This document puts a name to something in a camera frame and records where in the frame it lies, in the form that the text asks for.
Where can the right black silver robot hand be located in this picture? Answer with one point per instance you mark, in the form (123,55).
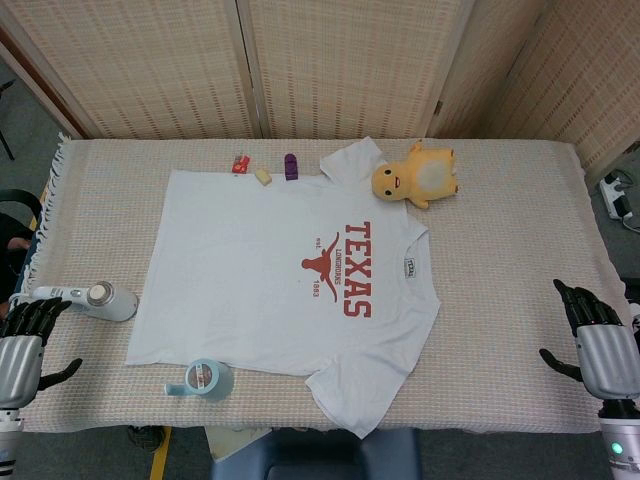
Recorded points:
(605,360)

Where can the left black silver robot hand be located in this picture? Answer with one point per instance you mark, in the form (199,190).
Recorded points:
(20,370)

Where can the white handheld steam iron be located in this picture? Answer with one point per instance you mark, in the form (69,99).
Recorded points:
(117,302)

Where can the white Texas print T-shirt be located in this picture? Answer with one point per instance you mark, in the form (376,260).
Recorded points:
(240,280)

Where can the beige woven tablecloth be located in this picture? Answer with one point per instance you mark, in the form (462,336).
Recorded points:
(510,300)

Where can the person in dark clothing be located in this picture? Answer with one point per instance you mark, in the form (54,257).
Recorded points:
(12,235)

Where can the dark shoe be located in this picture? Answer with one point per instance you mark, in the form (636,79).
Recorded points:
(145,437)

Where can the white power strip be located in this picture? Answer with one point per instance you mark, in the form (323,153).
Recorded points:
(616,197)

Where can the light blue mug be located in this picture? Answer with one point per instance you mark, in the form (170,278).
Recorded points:
(215,382)

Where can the white flat board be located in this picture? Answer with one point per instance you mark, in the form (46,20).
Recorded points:
(225,445)

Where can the yellow plush toy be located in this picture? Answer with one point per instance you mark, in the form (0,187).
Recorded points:
(430,175)

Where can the small red packet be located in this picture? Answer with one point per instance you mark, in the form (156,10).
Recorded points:
(241,164)

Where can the blue padded stool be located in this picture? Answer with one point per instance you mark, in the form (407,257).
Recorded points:
(310,460)

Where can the pale yellow small block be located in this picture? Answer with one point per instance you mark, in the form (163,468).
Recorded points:
(263,177)

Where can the purple toy block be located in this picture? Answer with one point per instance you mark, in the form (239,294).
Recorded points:
(292,167)

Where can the woven folding screen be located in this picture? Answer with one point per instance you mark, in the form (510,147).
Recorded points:
(350,65)

